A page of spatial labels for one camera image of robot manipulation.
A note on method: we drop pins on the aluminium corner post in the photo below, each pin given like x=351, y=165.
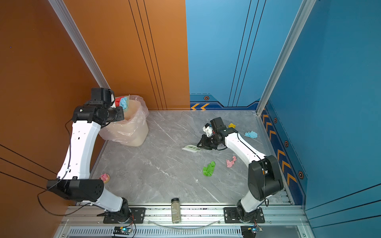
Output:
x=75, y=35
x=289, y=44

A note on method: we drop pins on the light blue paper scrap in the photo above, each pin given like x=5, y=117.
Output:
x=251, y=134

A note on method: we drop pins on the pink pig toy on donut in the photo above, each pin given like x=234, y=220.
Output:
x=105, y=178

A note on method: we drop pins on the green circuit board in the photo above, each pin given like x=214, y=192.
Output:
x=122, y=231
x=250, y=231

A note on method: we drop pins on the green hand brush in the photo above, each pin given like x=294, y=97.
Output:
x=191, y=148

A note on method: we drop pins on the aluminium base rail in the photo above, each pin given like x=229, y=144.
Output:
x=202, y=215

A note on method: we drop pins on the glass jar black lid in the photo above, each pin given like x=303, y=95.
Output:
x=176, y=210

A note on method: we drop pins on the cyan paper scrap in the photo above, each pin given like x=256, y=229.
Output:
x=124, y=103

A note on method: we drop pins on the red paper scrap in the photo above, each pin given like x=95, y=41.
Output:
x=117, y=101

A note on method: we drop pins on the green paper scrap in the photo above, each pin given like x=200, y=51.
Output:
x=209, y=169

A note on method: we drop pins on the small pink paper scrap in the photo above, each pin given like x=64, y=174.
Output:
x=230, y=163

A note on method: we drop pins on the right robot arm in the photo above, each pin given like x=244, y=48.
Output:
x=265, y=178

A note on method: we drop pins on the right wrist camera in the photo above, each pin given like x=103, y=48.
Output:
x=208, y=130

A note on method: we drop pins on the right green circuit board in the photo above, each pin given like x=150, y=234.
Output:
x=250, y=231

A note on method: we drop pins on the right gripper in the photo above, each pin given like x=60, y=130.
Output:
x=204, y=144

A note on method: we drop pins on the white cable duct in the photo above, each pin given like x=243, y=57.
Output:
x=153, y=232

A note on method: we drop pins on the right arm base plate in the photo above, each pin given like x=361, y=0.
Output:
x=238, y=215

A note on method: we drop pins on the left green circuit board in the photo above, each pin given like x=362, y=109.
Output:
x=122, y=231

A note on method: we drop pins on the aluminium corner post left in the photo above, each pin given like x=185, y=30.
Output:
x=75, y=35

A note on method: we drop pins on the trash bin with plastic bag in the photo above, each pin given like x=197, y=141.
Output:
x=133, y=130

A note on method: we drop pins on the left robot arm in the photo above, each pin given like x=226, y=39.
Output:
x=73, y=181

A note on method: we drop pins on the aluminium corner post right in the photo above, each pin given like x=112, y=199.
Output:
x=289, y=44

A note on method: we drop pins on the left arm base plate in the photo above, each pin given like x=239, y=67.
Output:
x=133, y=215

